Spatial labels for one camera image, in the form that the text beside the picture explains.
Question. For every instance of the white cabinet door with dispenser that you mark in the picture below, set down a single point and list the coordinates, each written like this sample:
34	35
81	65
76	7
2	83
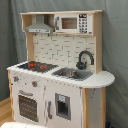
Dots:
64	106

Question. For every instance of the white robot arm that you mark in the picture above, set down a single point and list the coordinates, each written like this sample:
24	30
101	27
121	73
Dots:
19	125

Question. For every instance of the grey toy sink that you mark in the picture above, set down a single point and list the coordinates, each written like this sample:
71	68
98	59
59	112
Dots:
72	74

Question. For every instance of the wooden toy kitchen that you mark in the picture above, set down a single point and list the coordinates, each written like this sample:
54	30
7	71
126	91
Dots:
81	51

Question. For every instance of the left red stove knob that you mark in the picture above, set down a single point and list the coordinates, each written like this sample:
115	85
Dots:
15	78

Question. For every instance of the right red stove knob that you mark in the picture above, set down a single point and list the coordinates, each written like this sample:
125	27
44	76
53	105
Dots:
34	83

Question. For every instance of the black stove top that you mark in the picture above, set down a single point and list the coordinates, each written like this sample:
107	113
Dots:
37	66

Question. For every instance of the white oven door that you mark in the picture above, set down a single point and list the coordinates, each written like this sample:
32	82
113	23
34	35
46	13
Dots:
28	105

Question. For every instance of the white toy microwave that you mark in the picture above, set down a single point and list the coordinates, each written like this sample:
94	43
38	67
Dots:
74	23

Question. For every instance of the red stove knob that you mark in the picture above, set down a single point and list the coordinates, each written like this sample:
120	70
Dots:
34	83
15	78

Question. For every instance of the grey range hood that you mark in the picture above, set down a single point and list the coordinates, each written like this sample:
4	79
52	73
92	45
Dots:
40	26

